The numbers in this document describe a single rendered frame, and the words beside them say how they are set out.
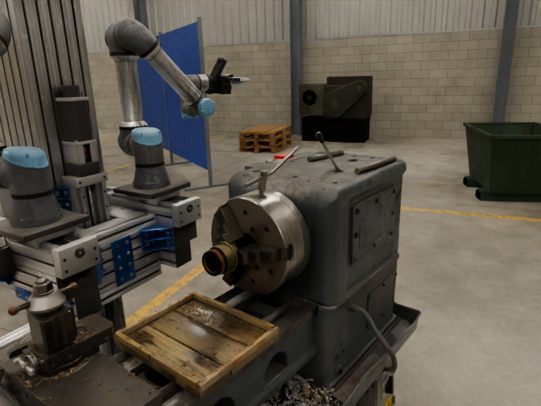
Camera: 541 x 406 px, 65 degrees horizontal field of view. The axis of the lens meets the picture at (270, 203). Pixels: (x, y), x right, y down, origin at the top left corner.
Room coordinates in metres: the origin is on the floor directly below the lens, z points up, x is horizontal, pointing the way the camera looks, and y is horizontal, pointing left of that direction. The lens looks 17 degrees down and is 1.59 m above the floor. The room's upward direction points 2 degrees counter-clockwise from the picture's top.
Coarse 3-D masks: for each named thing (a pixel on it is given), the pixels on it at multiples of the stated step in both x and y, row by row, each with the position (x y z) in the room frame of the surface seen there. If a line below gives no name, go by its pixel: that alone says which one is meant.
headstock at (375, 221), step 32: (288, 160) 1.69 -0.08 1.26; (320, 160) 1.67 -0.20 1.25; (352, 160) 1.67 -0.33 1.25; (288, 192) 1.32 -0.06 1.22; (320, 192) 1.26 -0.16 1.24; (352, 192) 1.30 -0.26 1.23; (384, 192) 1.51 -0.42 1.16; (320, 224) 1.24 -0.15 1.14; (352, 224) 1.33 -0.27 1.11; (384, 224) 1.51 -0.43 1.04; (320, 256) 1.24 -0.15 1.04; (352, 256) 1.33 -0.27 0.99; (384, 256) 1.55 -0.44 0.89; (288, 288) 1.32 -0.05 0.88; (320, 288) 1.23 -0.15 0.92
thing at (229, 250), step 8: (216, 248) 1.13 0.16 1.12; (224, 248) 1.13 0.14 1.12; (232, 248) 1.13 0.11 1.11; (208, 256) 1.14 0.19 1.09; (216, 256) 1.09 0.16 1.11; (224, 256) 1.11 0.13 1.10; (232, 256) 1.12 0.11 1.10; (208, 264) 1.14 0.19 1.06; (216, 264) 1.15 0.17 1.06; (224, 264) 1.10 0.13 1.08; (232, 264) 1.12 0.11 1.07; (208, 272) 1.12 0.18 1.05; (216, 272) 1.09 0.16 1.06; (224, 272) 1.11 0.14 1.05
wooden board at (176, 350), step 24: (168, 312) 1.18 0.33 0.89; (192, 312) 1.18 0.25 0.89; (240, 312) 1.14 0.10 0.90; (120, 336) 1.03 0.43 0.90; (144, 336) 1.06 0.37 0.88; (168, 336) 1.06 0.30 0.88; (192, 336) 1.05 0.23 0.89; (216, 336) 1.05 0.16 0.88; (264, 336) 1.01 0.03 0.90; (144, 360) 0.96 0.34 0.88; (168, 360) 0.95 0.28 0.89; (192, 360) 0.94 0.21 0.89; (216, 360) 0.94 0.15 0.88; (240, 360) 0.93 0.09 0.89; (192, 384) 0.84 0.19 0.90; (216, 384) 0.86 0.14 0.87
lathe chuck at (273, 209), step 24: (264, 192) 1.29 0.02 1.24; (240, 216) 1.24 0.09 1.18; (264, 216) 1.18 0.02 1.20; (288, 216) 1.20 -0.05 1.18; (240, 240) 1.27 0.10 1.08; (264, 240) 1.18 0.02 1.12; (288, 240) 1.14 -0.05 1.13; (264, 264) 1.18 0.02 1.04; (288, 264) 1.13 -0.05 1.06; (264, 288) 1.18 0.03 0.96
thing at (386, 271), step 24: (384, 264) 1.53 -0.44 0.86; (360, 288) 1.36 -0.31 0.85; (384, 288) 1.54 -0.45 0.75; (336, 312) 1.25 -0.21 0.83; (384, 312) 1.54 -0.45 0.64; (336, 336) 1.25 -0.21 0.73; (360, 336) 1.40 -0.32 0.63; (312, 360) 1.25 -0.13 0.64; (336, 360) 1.26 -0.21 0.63; (336, 384) 1.24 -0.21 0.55
